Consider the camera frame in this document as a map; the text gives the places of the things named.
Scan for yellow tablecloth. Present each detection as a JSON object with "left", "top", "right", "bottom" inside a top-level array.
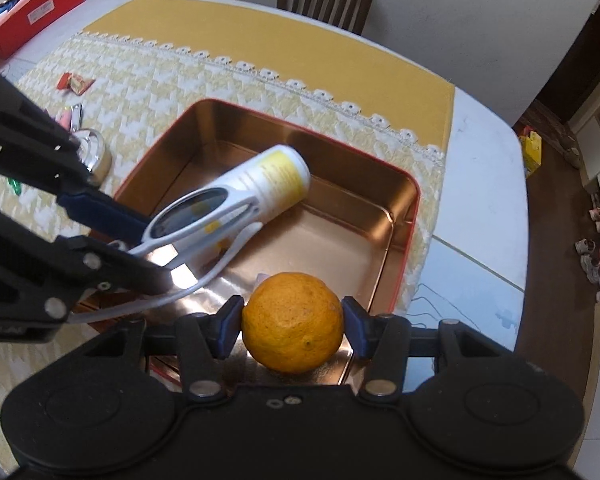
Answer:
[{"left": 77, "top": 0, "right": 456, "bottom": 161}]

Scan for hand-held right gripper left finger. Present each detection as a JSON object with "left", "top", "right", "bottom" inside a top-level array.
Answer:
[{"left": 85, "top": 296, "right": 246, "bottom": 403}]

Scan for red metal tin box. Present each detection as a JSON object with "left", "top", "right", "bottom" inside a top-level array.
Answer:
[{"left": 72, "top": 99, "right": 422, "bottom": 386}]

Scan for white low cabinet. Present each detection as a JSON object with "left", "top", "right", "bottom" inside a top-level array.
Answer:
[{"left": 565, "top": 80, "right": 600, "bottom": 196}]

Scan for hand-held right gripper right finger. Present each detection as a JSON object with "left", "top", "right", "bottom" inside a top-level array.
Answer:
[{"left": 341, "top": 296, "right": 506, "bottom": 403}]

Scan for white sunglasses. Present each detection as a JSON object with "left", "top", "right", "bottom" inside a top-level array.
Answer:
[{"left": 72, "top": 186, "right": 261, "bottom": 323}]

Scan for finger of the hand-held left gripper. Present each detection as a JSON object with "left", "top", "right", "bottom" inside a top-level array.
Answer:
[
  {"left": 0, "top": 199, "right": 175, "bottom": 322},
  {"left": 0, "top": 67, "right": 150, "bottom": 242}
]

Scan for red snack packet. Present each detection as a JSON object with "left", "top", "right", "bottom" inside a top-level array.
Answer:
[{"left": 57, "top": 72, "right": 97, "bottom": 96}]

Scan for orange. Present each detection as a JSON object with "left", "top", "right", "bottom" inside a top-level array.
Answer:
[{"left": 241, "top": 271, "right": 345, "bottom": 375}]

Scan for red cardboard box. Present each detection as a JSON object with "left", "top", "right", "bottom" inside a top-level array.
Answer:
[{"left": 0, "top": 0, "right": 87, "bottom": 59}]

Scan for houndstooth lace-edged cloth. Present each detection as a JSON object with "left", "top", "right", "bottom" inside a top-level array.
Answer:
[{"left": 0, "top": 30, "right": 446, "bottom": 466}]

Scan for round silver tin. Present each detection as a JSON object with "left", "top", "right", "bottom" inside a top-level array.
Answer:
[{"left": 70, "top": 128, "right": 113, "bottom": 186}]

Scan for yellow box on floor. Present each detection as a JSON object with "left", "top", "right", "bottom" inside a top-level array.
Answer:
[{"left": 519, "top": 127, "right": 543, "bottom": 180}]

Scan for white and yellow bottle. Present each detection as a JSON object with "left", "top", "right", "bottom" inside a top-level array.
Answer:
[{"left": 172, "top": 144, "right": 312, "bottom": 261}]

